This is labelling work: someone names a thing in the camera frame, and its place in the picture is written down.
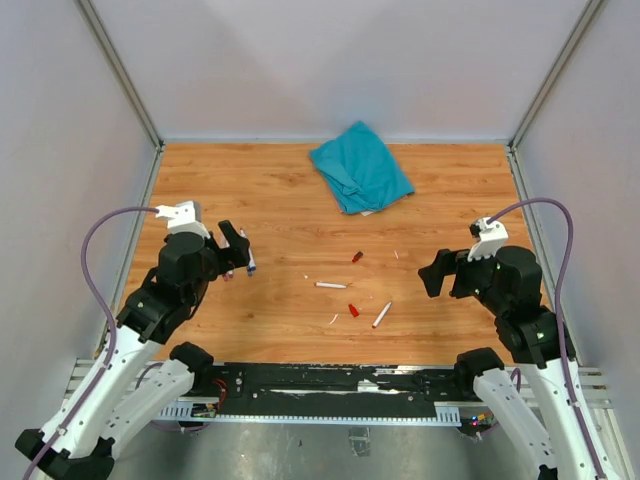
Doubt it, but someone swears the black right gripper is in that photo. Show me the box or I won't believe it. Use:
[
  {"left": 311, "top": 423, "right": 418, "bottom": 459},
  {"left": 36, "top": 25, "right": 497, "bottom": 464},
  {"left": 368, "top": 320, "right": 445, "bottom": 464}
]
[{"left": 418, "top": 240, "right": 508, "bottom": 313}]

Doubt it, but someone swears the blue white marker pen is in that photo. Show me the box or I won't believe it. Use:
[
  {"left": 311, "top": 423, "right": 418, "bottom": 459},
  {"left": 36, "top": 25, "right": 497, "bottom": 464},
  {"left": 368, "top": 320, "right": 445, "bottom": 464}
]
[{"left": 240, "top": 229, "right": 257, "bottom": 277}]

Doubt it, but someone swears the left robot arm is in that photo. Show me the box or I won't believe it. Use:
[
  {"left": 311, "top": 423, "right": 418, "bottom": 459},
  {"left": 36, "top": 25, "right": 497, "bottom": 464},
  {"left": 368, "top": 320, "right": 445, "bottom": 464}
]
[{"left": 15, "top": 221, "right": 251, "bottom": 479}]

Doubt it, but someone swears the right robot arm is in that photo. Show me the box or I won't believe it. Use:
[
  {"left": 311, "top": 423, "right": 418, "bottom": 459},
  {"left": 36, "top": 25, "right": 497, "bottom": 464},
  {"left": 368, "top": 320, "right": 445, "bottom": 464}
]
[{"left": 418, "top": 246, "right": 620, "bottom": 479}]

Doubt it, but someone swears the white red pen diagonal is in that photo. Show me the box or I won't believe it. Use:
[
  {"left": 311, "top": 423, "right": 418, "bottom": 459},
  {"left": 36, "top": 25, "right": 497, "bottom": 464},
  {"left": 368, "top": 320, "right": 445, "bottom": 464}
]
[{"left": 372, "top": 301, "right": 393, "bottom": 329}]

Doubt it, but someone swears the white red pen horizontal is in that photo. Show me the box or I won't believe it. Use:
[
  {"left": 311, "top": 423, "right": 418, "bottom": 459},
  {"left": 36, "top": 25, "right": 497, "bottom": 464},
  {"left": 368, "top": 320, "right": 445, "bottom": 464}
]
[{"left": 314, "top": 281, "right": 349, "bottom": 289}]

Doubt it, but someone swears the teal folded cloth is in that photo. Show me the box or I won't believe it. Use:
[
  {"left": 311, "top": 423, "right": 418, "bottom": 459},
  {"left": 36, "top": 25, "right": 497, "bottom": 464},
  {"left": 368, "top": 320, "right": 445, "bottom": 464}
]
[{"left": 310, "top": 121, "right": 415, "bottom": 215}]

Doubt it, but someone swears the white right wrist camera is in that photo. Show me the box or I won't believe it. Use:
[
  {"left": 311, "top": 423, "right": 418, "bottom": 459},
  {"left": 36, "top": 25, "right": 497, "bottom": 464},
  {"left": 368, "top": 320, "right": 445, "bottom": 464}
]
[{"left": 467, "top": 217, "right": 509, "bottom": 262}]

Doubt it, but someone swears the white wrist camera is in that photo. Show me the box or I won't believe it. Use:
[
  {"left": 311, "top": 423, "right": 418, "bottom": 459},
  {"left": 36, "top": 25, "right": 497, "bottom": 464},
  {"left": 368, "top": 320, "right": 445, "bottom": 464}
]
[
  {"left": 156, "top": 200, "right": 211, "bottom": 239},
  {"left": 467, "top": 217, "right": 509, "bottom": 262}
]

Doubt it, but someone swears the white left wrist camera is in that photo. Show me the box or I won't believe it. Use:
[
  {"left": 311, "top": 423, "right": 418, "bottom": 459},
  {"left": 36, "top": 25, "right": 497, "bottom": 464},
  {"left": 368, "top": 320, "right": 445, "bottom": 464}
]
[{"left": 156, "top": 200, "right": 211, "bottom": 239}]

